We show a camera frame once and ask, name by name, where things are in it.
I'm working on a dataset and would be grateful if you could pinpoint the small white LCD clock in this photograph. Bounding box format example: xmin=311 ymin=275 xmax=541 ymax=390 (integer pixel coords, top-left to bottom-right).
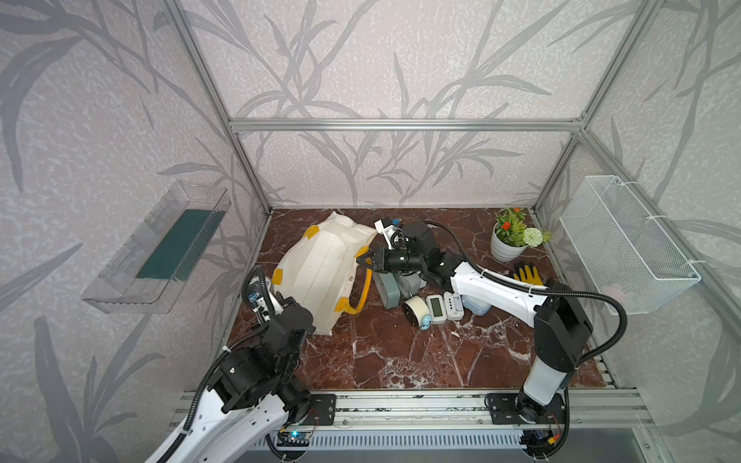
xmin=443 ymin=291 xmax=465 ymax=321

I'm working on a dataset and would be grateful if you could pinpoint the white wire mesh basket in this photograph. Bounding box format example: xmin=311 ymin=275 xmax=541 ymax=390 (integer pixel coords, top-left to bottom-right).
xmin=560 ymin=176 xmax=702 ymax=314

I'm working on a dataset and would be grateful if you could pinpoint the white canvas tote bag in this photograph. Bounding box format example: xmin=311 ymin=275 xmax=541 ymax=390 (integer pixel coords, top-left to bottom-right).
xmin=271 ymin=212 xmax=376 ymax=336

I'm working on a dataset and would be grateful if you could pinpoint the clear plastic wall shelf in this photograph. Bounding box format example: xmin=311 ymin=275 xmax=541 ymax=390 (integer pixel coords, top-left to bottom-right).
xmin=82 ymin=181 xmax=232 ymax=314

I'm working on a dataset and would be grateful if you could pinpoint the grey blue square clock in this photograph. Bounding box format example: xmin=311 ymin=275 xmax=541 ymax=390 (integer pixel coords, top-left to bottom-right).
xmin=396 ymin=272 xmax=426 ymax=299

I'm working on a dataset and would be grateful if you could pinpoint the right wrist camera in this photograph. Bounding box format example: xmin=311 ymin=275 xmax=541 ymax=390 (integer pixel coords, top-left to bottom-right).
xmin=374 ymin=217 xmax=405 ymax=250

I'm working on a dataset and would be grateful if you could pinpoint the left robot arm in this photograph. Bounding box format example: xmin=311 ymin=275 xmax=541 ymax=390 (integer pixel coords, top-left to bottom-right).
xmin=149 ymin=265 xmax=315 ymax=462

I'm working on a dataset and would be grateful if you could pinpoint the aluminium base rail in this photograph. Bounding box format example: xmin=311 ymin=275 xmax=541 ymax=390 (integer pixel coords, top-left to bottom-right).
xmin=178 ymin=389 xmax=638 ymax=432

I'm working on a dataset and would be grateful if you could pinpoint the yellow work glove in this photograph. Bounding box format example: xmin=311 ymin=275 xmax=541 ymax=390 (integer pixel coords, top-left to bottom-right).
xmin=511 ymin=262 xmax=543 ymax=286

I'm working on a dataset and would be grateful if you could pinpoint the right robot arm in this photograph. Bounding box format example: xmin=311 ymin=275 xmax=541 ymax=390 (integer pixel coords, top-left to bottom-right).
xmin=356 ymin=218 xmax=628 ymax=421

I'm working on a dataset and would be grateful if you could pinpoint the potted artificial flower plant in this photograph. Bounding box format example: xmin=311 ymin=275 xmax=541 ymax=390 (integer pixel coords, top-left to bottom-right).
xmin=490 ymin=208 xmax=552 ymax=264

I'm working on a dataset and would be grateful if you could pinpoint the blue twin bell alarm clock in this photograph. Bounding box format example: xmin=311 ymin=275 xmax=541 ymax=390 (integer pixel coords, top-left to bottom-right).
xmin=403 ymin=296 xmax=432 ymax=331

